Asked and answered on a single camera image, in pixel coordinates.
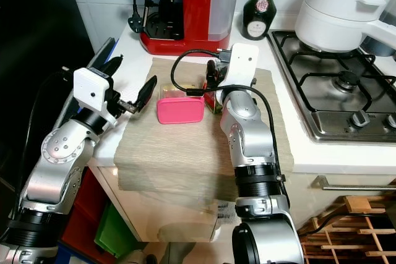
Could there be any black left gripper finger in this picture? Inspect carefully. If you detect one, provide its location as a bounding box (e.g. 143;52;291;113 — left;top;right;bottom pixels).
135;75;158;109
96;55;123;78

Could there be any green labelled food package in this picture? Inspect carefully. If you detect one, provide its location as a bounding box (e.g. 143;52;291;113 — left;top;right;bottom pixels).
203;80;225;115

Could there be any dark board blue rim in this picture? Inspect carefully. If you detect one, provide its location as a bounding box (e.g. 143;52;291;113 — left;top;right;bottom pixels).
80;36;119;92

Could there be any small tan container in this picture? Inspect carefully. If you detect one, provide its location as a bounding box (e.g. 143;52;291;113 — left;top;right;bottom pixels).
159;83;184;100

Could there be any pink plastic box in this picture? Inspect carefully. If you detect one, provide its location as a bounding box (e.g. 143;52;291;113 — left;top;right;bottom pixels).
157;96;205;125

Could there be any beige linen cloth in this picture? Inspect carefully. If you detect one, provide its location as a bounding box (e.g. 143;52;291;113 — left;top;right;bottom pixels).
114;57;296;210

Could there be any red espresso coffee machine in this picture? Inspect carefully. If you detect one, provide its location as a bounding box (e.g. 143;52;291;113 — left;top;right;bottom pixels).
114;0;243;56

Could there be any dark green wine bottle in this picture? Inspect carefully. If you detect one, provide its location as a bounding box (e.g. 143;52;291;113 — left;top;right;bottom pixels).
241;0;278;41

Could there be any large dark appliance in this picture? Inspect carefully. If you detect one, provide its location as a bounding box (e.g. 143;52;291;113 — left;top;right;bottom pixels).
0;0;95;175

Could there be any black cast iron hob grate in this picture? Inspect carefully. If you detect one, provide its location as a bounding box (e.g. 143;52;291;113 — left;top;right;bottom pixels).
271;30;396;114

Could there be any red plastic cutting board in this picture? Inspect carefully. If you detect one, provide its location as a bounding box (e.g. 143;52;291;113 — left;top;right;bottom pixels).
62;168;103;258

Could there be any stainless steel gas hob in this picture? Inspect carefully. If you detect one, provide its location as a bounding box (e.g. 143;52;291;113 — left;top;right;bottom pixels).
266;29;396;145

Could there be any green plastic cutting board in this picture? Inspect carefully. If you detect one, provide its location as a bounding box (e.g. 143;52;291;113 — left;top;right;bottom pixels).
95;202;132;259

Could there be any beige kitchen cabinet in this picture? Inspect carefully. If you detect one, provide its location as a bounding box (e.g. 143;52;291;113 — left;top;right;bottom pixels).
90;165;396;244

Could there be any white paper tag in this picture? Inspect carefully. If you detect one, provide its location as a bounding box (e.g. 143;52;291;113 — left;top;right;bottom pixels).
213;202;239;225

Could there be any white lidded cooking pot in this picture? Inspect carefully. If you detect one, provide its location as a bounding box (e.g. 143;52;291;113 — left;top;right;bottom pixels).
293;0;396;55

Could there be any grey left robot leg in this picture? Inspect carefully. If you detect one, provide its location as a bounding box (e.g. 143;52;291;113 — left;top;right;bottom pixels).
116;249;152;264

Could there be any blue plastic cutting board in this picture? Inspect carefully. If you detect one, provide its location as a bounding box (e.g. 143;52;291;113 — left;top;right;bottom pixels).
59;244;95;264

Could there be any wooden slatted wine rack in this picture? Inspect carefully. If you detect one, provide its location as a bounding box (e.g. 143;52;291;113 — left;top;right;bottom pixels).
297;195;396;264

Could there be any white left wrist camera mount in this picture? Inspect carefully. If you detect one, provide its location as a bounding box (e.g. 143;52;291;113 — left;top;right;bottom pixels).
72;66;114;112

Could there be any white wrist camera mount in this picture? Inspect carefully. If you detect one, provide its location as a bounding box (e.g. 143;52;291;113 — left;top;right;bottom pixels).
218;43;260;95
72;66;114;112

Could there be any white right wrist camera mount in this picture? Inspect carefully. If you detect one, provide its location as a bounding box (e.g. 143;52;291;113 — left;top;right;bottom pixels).
218;43;260;95

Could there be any black power plug cable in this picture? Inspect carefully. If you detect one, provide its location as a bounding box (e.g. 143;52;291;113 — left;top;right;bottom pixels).
127;0;147;33

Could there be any metal cabinet handle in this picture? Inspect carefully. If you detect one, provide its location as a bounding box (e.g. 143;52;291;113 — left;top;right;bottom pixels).
314;176;396;192

